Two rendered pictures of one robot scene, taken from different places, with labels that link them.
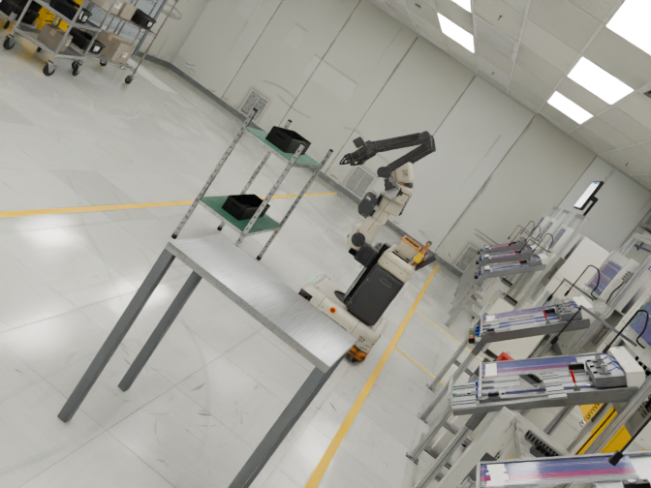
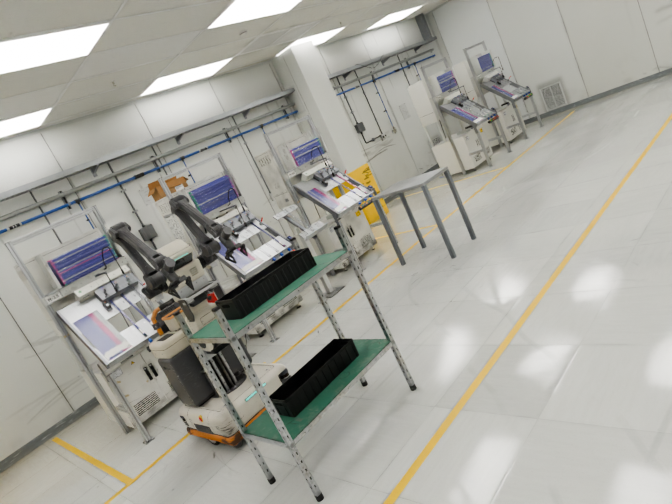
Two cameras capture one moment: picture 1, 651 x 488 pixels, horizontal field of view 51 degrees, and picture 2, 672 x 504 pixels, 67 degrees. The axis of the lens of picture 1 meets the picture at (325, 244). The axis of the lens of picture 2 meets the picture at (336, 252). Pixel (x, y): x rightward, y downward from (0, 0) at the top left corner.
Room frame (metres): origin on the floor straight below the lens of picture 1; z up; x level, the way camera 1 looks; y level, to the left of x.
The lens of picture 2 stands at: (6.85, 2.73, 1.56)
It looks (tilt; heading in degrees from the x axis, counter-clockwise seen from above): 12 degrees down; 222
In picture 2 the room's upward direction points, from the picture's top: 26 degrees counter-clockwise
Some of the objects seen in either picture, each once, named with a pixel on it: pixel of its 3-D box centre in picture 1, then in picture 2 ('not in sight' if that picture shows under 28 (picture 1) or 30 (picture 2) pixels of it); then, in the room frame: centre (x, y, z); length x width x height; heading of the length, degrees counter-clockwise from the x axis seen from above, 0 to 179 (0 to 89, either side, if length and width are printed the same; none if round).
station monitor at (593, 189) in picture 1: (590, 198); not in sight; (8.12, -2.19, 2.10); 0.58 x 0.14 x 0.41; 172
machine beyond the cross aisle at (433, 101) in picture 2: not in sight; (449, 117); (-1.52, -1.04, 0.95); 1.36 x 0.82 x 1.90; 82
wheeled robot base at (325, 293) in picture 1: (340, 315); (236, 399); (5.02, -0.40, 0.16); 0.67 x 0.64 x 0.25; 83
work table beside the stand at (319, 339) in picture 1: (211, 376); (423, 218); (2.42, 0.07, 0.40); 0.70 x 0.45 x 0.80; 81
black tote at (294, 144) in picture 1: (289, 140); (268, 282); (5.13, 0.66, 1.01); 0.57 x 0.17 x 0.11; 173
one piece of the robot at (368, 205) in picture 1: (372, 202); (200, 297); (5.05, -0.11, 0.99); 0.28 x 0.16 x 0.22; 173
